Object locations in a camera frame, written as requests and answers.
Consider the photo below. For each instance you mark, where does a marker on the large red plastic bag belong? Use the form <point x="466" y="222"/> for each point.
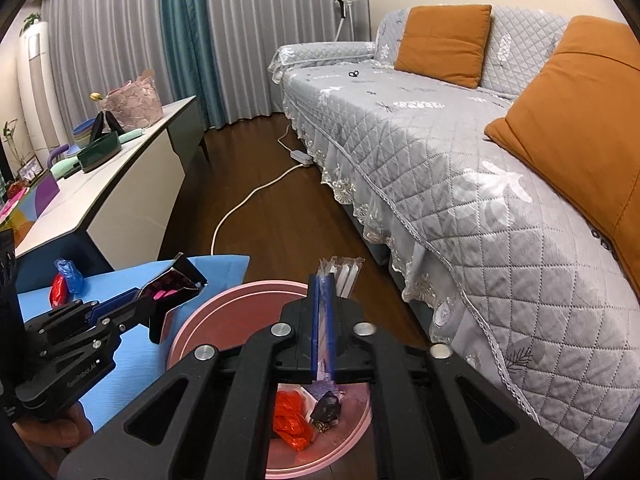
<point x="290" y="415"/>

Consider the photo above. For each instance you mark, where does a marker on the grey quilted sofa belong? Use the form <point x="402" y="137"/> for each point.
<point x="400" y="160"/>

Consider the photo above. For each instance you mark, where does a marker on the teal curtain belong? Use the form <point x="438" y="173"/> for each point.
<point x="190" y="35"/>

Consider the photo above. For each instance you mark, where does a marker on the pink lace basket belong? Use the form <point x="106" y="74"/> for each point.
<point x="132" y="105"/>

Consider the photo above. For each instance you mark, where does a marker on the pink plastic basin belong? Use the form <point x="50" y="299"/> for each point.
<point x="235" y="310"/>

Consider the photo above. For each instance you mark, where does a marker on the white power strip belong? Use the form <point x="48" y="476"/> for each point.
<point x="300" y="157"/>

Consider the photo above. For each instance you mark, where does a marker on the dark green bowl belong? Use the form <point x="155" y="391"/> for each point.
<point x="100" y="152"/>

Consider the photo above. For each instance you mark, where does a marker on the yellow tulip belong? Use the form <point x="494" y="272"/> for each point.
<point x="96" y="96"/>

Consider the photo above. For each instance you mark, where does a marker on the orange cushion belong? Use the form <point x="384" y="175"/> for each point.
<point x="575" y="125"/>
<point x="442" y="42"/>

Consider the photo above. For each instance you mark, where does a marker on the blue plastic bag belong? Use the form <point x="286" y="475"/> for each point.
<point x="72" y="275"/>

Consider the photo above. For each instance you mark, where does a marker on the small photo frame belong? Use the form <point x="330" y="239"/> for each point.
<point x="29" y="168"/>

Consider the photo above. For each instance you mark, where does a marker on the colourful tin box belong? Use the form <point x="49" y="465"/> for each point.
<point x="42" y="195"/>

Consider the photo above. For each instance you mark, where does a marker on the green potted plant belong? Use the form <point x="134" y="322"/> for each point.
<point x="31" y="21"/>

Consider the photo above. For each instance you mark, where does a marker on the dark pink snack wrapper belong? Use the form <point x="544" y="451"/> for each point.
<point x="172" y="282"/>

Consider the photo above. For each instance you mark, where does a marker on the bamboo plant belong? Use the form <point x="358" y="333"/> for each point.
<point x="10" y="135"/>

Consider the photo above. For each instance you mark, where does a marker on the white standing air conditioner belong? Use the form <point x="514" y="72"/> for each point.
<point x="37" y="85"/>

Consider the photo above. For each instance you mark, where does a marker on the mint green tray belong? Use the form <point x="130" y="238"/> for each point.
<point x="62" y="167"/>

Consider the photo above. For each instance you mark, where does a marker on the small red plastic bag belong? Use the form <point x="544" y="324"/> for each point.
<point x="59" y="290"/>

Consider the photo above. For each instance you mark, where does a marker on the person's left hand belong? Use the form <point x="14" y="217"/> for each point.
<point x="45" y="435"/>

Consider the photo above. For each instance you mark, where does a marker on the dark floral cloth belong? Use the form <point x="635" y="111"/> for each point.
<point x="325" y="405"/>

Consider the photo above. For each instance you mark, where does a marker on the clear packet of white sticks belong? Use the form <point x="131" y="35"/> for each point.
<point x="345" y="275"/>

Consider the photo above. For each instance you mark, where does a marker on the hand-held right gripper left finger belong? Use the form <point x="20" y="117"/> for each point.
<point x="314" y="325"/>

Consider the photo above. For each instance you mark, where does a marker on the white coffee table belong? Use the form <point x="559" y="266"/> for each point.
<point x="125" y="175"/>

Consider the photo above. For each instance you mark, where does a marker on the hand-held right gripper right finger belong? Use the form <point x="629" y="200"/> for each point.
<point x="330" y="325"/>

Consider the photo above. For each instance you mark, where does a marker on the stack of coloured bowls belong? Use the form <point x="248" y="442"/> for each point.
<point x="82" y="132"/>

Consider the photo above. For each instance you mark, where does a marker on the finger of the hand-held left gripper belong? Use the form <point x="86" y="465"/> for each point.
<point x="135" y="312"/>
<point x="117" y="304"/>

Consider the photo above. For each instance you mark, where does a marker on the grey curtain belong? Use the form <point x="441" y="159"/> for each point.
<point x="280" y="10"/>
<point x="110" y="35"/>

